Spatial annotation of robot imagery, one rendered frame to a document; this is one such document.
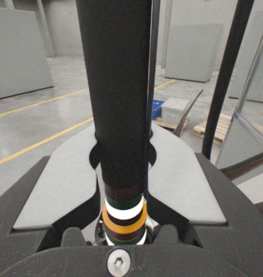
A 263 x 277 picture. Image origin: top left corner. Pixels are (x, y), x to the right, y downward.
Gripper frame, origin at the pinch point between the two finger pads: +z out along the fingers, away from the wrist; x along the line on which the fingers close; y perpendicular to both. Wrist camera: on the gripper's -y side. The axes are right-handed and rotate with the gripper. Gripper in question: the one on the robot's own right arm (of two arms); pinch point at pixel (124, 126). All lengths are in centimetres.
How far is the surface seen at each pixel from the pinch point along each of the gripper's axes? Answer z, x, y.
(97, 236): 5.2, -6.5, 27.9
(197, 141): 214, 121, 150
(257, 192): 14.7, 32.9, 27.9
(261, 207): 1.0, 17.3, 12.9
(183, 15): 1229, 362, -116
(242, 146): 83, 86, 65
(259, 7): 999, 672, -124
